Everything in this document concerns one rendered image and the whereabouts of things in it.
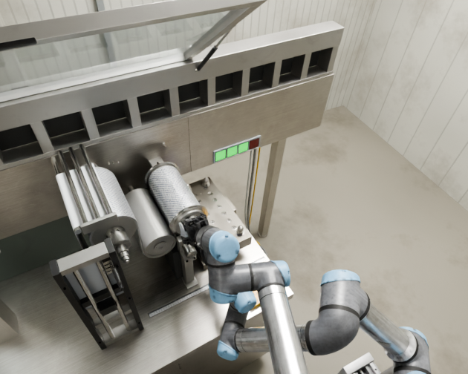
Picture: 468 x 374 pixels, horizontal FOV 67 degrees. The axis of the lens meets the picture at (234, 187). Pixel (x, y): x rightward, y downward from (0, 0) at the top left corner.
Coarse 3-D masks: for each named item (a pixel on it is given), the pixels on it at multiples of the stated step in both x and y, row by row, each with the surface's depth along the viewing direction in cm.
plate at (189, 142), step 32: (256, 96) 148; (288, 96) 158; (320, 96) 170; (160, 128) 134; (192, 128) 142; (224, 128) 151; (256, 128) 162; (288, 128) 174; (96, 160) 129; (128, 160) 136; (192, 160) 154; (0, 192) 118; (32, 192) 124; (128, 192) 147; (0, 224) 126; (32, 224) 133
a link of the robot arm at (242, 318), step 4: (228, 308) 128; (232, 308) 125; (228, 312) 126; (232, 312) 125; (236, 312) 125; (240, 312) 125; (248, 312) 131; (228, 316) 125; (232, 316) 124; (236, 316) 124; (240, 316) 124; (244, 316) 125; (224, 320) 126; (228, 320) 124; (232, 320) 123; (236, 320) 123; (240, 320) 123; (244, 320) 125; (244, 324) 125
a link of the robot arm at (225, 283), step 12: (228, 264) 93; (240, 264) 97; (216, 276) 93; (228, 276) 93; (240, 276) 93; (216, 288) 93; (228, 288) 93; (240, 288) 94; (216, 300) 93; (228, 300) 93
